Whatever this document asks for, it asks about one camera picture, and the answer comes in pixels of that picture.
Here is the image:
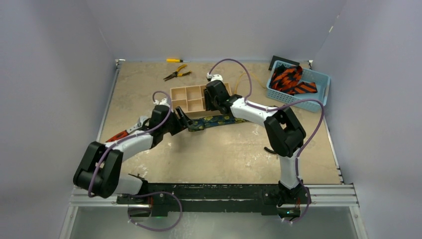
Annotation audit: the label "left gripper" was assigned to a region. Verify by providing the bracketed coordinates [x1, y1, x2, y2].
[161, 107, 194, 135]

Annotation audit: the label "blue floral tie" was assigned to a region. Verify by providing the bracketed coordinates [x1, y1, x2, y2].
[188, 115, 248, 132]

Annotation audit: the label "wooden compartment tray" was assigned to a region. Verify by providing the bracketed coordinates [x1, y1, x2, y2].
[170, 84, 220, 118]

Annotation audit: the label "light blue plastic basket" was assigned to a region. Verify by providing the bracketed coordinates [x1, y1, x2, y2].
[267, 61, 331, 112]

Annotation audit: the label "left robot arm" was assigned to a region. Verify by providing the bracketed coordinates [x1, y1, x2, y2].
[73, 105, 193, 204]

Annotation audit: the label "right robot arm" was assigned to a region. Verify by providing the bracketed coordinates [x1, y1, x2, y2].
[205, 80, 306, 203]

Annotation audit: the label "yellow black pliers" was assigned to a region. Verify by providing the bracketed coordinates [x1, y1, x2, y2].
[163, 64, 192, 81]

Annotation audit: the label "black flat box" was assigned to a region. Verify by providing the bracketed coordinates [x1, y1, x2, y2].
[268, 55, 300, 71]

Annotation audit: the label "orange black striped tie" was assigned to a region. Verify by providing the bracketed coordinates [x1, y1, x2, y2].
[269, 65, 318, 96]

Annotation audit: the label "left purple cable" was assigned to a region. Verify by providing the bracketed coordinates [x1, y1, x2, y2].
[88, 91, 173, 199]

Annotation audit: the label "purple cable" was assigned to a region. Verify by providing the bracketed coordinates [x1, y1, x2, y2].
[208, 58, 325, 225]
[88, 91, 173, 199]

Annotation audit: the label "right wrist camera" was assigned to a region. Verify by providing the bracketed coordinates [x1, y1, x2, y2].
[207, 73, 223, 82]

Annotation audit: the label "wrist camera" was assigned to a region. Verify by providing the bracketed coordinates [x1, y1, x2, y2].
[207, 73, 223, 82]
[153, 98, 171, 108]

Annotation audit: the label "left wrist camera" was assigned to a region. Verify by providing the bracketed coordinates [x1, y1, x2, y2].
[153, 98, 171, 108]

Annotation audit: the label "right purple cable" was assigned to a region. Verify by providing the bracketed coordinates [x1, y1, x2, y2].
[208, 58, 325, 225]

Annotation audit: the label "red handled adjustable wrench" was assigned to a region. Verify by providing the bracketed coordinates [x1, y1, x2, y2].
[106, 116, 150, 142]

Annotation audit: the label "yellow cable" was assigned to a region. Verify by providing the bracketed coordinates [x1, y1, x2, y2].
[234, 72, 268, 95]

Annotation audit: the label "yellow handled screwdriver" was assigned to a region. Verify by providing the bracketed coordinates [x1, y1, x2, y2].
[166, 58, 189, 63]

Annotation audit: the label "black handled cutters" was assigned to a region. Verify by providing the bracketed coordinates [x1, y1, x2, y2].
[264, 147, 277, 154]

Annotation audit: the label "black base frame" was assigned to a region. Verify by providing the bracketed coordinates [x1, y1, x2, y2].
[117, 183, 312, 218]

